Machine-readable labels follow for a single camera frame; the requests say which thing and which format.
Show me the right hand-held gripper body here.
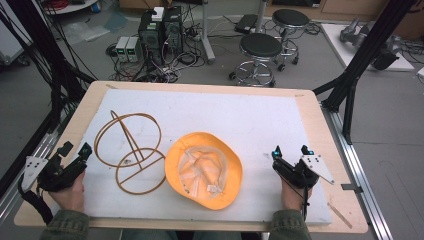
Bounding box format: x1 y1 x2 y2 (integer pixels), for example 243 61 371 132
272 153 335 190

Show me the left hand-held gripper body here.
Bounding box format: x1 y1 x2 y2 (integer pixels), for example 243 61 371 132
21 153 88 193

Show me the person's left hand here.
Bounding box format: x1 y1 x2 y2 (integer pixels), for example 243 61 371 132
49 170 86 213

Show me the person's right hand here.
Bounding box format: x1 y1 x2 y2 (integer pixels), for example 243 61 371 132
280 177 314 212

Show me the thin wooden stick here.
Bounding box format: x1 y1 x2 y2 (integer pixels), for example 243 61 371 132
327 201 354 230

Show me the white foam mat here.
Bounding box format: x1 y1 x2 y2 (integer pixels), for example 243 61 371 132
70 88 333 225

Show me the orange hat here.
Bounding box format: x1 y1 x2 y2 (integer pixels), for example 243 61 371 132
164 131 244 211

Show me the black round stool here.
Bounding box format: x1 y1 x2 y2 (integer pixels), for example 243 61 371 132
271 8 311 73
228 32 284 89

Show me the grey power supply unit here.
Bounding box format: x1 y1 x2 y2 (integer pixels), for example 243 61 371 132
126 36 143 63
114 35 130 63

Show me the white platform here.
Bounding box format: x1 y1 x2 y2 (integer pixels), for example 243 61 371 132
320 22 416 73

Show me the white case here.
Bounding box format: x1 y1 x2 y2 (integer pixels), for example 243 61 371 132
0 18 33 67

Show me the clear plastic sheet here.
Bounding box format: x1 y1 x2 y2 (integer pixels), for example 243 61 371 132
62 13 129 43

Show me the black computer tower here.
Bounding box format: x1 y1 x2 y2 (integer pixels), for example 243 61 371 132
137 10 165 67
162 5 185 57

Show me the black flat box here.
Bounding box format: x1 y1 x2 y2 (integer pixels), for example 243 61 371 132
233 13 260 35

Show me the grey metal table leg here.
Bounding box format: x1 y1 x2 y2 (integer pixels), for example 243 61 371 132
199 0 217 65

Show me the grey metal pole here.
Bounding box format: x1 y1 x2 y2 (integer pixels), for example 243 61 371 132
254 0 270 34

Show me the white round table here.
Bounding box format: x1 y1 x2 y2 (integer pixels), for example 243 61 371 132
40 0 100 16

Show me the white box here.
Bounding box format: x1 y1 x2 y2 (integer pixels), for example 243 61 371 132
151 6 166 23

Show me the right hand-held gripper cable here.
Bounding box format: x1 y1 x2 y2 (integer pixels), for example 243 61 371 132
298 179 310 223

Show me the hand-held gripper cable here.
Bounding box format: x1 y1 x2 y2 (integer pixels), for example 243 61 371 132
298 179 310 223
17 173 55 226

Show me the left hand-held gripper cable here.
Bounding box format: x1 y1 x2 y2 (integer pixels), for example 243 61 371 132
17 173 55 226

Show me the aluminium rail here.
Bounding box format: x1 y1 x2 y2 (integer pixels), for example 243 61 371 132
0 109 79 228
320 102 395 240

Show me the brown wire hat stand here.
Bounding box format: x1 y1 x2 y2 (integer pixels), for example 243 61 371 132
93 109 167 196

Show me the grey metal bracket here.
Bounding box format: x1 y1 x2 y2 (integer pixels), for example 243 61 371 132
340 183 364 195

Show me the black frame post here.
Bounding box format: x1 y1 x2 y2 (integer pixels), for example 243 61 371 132
0 0 98 134
312 0 419 146

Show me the tangle of floor cables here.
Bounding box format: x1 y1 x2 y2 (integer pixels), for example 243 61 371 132
105 6 214 84

